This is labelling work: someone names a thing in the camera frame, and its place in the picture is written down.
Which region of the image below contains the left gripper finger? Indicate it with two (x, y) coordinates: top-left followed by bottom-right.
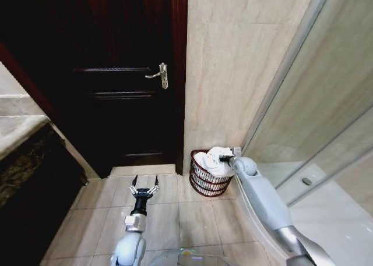
(128, 174), (139, 195)
(147, 174), (160, 195)

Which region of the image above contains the white used towel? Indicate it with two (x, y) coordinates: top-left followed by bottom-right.
(193, 146), (235, 178)

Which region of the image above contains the beige stone door threshold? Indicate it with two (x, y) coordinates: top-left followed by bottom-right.
(107, 165), (179, 179)

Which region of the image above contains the dark wooden door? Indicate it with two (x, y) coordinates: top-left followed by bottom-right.
(0, 0), (181, 180)

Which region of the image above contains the dark marble vanity counter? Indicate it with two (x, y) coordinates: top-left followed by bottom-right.
(0, 114), (89, 266)

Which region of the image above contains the dark red wire hamper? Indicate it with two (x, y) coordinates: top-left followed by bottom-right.
(189, 149), (235, 197)

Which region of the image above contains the dark wooden door frame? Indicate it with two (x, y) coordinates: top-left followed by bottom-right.
(170, 0), (189, 176)

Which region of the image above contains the silver door handle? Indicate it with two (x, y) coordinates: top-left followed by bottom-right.
(145, 62), (169, 90)

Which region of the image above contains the glass shower enclosure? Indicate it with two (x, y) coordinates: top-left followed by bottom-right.
(237, 0), (373, 266)

